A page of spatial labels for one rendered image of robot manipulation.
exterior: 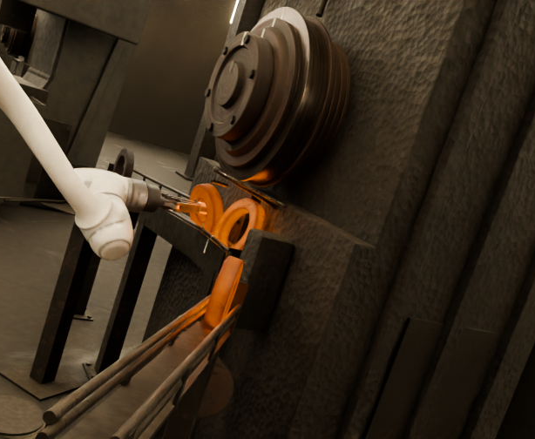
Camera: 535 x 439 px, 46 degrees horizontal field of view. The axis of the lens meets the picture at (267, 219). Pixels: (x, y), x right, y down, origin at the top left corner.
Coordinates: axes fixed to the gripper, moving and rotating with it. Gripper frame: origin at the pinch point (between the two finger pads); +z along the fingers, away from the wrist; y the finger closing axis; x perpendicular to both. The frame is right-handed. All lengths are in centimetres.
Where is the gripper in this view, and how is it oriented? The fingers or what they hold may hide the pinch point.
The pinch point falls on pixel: (207, 209)
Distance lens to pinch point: 186.4
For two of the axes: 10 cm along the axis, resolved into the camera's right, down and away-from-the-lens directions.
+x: 2.7, -9.5, -1.4
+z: 8.3, 1.5, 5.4
